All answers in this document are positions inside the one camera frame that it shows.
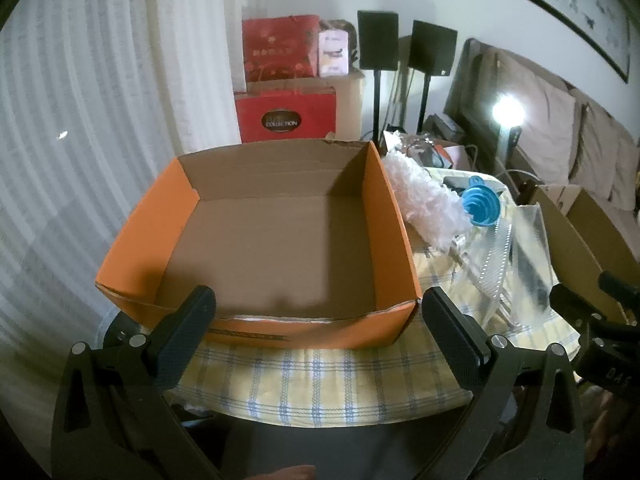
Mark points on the blue collapsible funnel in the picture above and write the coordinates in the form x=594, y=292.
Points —
x=480, y=202

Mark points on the clear plastic bag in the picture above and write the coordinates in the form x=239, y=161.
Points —
x=525, y=260

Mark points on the white fluffy duster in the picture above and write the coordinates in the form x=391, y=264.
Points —
x=425, y=195

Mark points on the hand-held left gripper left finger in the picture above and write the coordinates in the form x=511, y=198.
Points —
x=197, y=315

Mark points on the yellow blue checkered tablecloth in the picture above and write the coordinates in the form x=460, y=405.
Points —
x=325, y=385

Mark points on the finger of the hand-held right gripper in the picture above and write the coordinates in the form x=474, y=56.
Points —
x=620, y=287
x=567, y=301

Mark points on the orange cardboard box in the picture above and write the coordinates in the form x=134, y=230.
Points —
x=280, y=240

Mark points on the dark sofa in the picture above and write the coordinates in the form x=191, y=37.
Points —
x=472, y=95

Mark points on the white tissue packet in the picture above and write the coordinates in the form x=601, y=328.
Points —
x=334, y=52

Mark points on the beige sofa cushion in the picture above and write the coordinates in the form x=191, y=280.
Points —
x=542, y=120
x=600, y=160

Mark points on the white curtain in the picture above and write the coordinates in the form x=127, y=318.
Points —
x=100, y=110

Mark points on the bright lamp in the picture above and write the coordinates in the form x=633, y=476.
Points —
x=507, y=112

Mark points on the black speaker stand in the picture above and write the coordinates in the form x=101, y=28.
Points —
x=376, y=105
x=424, y=102

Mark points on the red bag with oval label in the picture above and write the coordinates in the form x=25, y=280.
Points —
x=300, y=105

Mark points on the framed wall picture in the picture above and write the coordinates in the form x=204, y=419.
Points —
x=575, y=5

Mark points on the red patterned gift bag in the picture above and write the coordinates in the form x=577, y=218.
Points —
x=280, y=45

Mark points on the orange white carton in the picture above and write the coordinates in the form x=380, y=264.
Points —
x=444, y=154

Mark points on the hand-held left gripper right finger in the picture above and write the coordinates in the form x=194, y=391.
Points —
x=445, y=325

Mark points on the black electronic box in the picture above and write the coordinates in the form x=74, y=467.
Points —
x=447, y=125

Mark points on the open brown cardboard box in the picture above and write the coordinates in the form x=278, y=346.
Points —
x=575, y=240

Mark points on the black speaker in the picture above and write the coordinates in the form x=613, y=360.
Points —
x=378, y=40
x=432, y=49

